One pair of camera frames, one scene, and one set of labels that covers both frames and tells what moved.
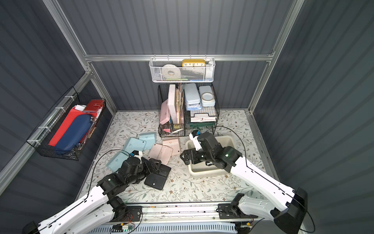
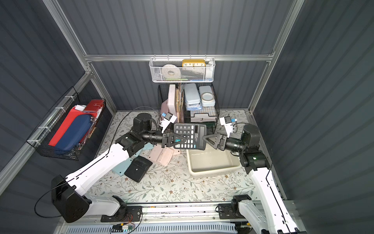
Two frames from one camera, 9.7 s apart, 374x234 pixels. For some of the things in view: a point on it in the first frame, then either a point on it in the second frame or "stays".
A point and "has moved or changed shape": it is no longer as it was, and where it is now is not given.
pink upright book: x=171 y=103 stays
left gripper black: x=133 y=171 to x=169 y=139
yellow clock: x=193 y=63 stays
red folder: x=65 y=125 stays
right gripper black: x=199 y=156 to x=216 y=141
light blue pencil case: x=192 y=97 stays
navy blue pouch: x=76 y=133 stays
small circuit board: x=122 y=227 stays
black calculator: x=157 y=179 has moved or changed shape
